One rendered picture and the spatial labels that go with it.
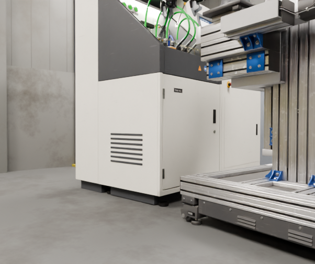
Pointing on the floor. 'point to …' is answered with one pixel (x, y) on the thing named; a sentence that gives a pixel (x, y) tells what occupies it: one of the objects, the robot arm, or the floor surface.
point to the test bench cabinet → (134, 139)
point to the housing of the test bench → (87, 95)
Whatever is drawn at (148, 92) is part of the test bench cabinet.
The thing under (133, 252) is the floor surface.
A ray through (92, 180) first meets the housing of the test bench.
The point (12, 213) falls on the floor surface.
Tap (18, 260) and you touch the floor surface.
